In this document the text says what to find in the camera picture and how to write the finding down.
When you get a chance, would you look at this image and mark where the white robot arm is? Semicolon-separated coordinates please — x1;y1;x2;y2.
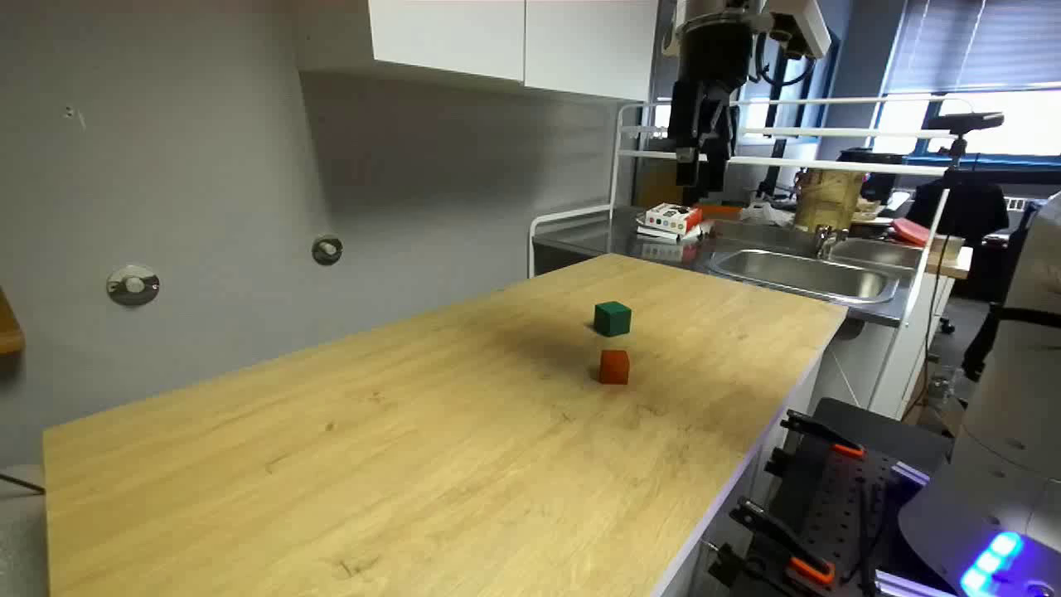
668;0;831;207

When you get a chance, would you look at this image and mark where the orange block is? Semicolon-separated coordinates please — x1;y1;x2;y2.
596;348;631;385

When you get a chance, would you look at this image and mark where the white metal rack frame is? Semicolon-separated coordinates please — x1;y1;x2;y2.
528;90;962;425

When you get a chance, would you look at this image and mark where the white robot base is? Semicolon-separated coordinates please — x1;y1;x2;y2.
899;196;1061;597

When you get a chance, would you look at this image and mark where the white wall cabinet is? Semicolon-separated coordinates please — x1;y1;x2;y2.
296;0;662;107

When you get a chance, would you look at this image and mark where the black orange clamp lower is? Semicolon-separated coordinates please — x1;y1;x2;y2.
711;497;840;597

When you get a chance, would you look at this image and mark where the round wall socket left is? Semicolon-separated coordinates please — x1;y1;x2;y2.
107;267;163;308

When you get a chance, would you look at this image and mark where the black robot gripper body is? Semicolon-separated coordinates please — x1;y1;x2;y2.
671;15;754;164

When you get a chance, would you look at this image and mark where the black orange clamp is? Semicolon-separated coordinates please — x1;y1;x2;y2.
783;407;864;460
711;497;840;597

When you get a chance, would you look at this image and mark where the round wall socket right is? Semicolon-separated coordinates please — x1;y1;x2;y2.
313;236;345;267

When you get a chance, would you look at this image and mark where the round wall socket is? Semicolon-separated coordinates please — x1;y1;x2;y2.
107;267;163;308
313;236;345;267

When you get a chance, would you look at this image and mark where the stainless steel sink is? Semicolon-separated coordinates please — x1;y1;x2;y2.
711;250;899;308

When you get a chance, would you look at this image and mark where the black perforated cart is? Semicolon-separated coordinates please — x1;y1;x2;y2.
768;397;952;597

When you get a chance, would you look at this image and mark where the red white box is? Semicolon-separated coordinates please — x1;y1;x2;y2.
637;203;711;242

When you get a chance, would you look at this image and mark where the green block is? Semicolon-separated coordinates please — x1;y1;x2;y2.
590;303;635;337

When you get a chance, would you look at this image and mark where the beige jar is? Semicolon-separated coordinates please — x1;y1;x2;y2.
795;168;862;232

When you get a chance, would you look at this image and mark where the black orange clamp upper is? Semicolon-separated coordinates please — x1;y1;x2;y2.
783;407;864;460

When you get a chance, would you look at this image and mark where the black camera on stand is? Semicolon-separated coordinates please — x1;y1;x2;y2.
923;114;1006;161

